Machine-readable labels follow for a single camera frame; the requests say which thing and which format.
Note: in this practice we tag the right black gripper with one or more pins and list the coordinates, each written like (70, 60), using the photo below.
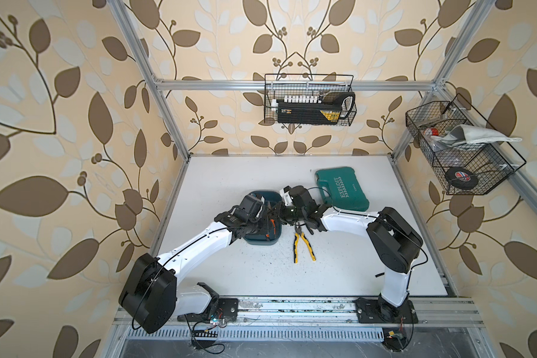
(279, 212)

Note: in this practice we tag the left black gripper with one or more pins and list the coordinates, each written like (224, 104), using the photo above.
(265, 215)

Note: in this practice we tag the dark teal storage tray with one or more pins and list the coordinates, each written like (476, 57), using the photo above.
(266, 235)

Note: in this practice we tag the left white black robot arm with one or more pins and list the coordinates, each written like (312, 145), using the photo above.
(151, 295)

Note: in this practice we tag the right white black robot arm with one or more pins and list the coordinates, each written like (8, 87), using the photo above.
(396, 243)

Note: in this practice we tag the black yellow tool box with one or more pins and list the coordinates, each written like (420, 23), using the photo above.
(308, 114)

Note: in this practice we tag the green plastic tool case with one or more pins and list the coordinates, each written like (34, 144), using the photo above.
(340, 188)

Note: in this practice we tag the grey cloth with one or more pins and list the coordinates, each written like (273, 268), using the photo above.
(468, 136)

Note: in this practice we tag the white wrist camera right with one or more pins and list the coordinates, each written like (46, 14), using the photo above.
(287, 199)

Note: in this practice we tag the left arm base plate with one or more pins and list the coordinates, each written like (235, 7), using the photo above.
(224, 310)

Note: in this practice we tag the aluminium front rail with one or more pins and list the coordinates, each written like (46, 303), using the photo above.
(426, 312)

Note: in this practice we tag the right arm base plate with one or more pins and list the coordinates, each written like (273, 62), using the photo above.
(379, 311)

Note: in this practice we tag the back black wire basket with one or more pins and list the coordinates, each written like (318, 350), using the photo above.
(309, 88)

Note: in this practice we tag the black wire basket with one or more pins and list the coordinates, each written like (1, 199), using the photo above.
(309, 88)
(467, 153)

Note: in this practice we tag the right black wire basket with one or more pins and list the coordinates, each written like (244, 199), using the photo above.
(467, 153)

